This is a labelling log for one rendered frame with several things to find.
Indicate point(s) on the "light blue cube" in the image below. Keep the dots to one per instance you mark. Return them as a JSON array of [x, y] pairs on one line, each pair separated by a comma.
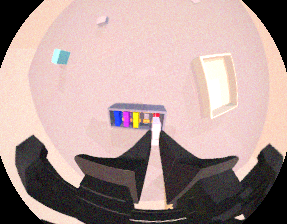
[[60, 57]]

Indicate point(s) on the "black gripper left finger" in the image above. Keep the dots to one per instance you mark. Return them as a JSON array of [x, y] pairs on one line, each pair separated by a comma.
[[128, 169]]

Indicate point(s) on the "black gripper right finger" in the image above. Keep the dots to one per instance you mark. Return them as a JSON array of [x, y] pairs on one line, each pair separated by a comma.
[[182, 169]]

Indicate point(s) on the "yellow fuse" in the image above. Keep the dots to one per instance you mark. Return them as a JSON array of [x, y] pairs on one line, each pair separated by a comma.
[[136, 119]]

